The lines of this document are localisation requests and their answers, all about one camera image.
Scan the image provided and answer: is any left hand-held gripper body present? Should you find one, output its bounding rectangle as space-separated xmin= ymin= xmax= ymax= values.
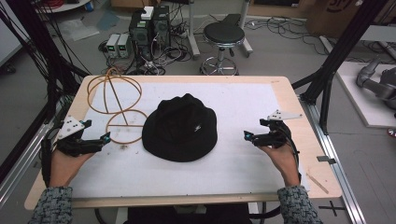
xmin=55 ymin=115 xmax=104 ymax=157

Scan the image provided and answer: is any aluminium rail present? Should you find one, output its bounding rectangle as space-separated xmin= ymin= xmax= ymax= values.
xmin=0 ymin=121 xmax=54 ymax=207
xmin=299 ymin=95 xmax=368 ymax=224

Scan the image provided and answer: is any person's left hand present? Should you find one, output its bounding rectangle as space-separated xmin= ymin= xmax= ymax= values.
xmin=49 ymin=148 xmax=96 ymax=189

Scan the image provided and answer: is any clear plastic sheet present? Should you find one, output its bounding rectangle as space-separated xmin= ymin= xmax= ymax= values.
xmin=57 ymin=18 xmax=101 ymax=42

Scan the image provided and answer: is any blue sheet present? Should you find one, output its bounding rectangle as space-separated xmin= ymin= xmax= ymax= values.
xmin=95 ymin=9 xmax=121 ymax=32

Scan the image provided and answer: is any tangle of floor cables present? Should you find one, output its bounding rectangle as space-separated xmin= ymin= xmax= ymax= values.
xmin=244 ymin=16 xmax=326 ymax=56

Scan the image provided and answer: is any white table mat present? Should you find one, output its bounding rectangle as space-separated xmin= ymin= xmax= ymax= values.
xmin=68 ymin=81 xmax=311 ymax=199

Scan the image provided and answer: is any black bucket hat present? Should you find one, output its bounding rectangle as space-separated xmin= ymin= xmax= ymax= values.
xmin=141 ymin=92 xmax=219 ymax=163

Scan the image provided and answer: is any grey tape piece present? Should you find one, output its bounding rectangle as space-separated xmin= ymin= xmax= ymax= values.
xmin=316 ymin=155 xmax=337 ymax=165

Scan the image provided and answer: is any black computer tower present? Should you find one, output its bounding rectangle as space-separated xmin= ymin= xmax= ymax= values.
xmin=151 ymin=5 xmax=172 ymax=49
xmin=128 ymin=11 xmax=154 ymax=62

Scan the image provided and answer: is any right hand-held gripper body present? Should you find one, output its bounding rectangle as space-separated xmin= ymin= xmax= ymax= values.
xmin=262 ymin=108 xmax=304 ymax=149

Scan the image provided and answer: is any black metal frame post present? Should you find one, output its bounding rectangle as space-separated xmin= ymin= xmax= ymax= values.
xmin=0 ymin=0 xmax=90 ymax=185
xmin=291 ymin=0 xmax=390 ymax=135

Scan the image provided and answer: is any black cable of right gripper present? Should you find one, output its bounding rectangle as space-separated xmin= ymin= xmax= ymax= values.
xmin=277 ymin=121 xmax=303 ymax=185

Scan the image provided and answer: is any white round table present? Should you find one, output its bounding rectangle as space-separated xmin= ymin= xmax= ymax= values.
xmin=35 ymin=0 xmax=92 ymax=14

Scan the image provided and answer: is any grey power supply unit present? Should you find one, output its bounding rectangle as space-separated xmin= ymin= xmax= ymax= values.
xmin=117 ymin=33 xmax=133 ymax=59
xmin=105 ymin=33 xmax=121 ymax=59

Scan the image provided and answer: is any person's right hand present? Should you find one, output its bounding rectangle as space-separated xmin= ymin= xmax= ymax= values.
xmin=259 ymin=142 xmax=302 ymax=189

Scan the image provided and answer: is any thin wooden stick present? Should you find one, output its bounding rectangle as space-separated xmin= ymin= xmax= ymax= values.
xmin=305 ymin=172 xmax=330 ymax=195

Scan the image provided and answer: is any white platform board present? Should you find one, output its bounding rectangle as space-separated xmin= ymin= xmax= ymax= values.
xmin=335 ymin=61 xmax=396 ymax=129

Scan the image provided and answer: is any cardboard box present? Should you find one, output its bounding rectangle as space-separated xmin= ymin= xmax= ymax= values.
xmin=305 ymin=0 xmax=366 ymax=39

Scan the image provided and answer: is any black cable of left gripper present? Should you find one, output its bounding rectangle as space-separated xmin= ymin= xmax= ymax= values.
xmin=40 ymin=123 xmax=65 ymax=189

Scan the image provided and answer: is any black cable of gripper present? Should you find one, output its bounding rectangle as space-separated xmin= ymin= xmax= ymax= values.
xmin=40 ymin=123 xmax=65 ymax=189
xmin=277 ymin=121 xmax=303 ymax=185

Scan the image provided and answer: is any black round stool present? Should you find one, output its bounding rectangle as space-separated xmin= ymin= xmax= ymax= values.
xmin=199 ymin=21 xmax=248 ymax=77

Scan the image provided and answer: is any small white box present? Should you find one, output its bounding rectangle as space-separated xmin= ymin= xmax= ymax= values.
xmin=140 ymin=6 xmax=155 ymax=21

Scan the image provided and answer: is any white desk leg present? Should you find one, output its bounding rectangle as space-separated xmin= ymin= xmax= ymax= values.
xmin=238 ymin=0 xmax=254 ymax=59
xmin=186 ymin=0 xmax=201 ymax=61

